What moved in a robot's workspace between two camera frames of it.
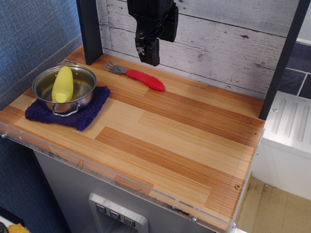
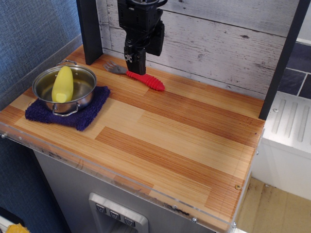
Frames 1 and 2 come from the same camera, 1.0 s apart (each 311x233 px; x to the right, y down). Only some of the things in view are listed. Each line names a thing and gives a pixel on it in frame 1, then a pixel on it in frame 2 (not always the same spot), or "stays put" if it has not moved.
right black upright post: (297, 23) stays put
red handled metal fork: (145, 79) stays put
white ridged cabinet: (283, 156) stays put
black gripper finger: (170, 25) to (156, 42)
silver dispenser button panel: (111, 216) stays put
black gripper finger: (148, 50) to (135, 59)
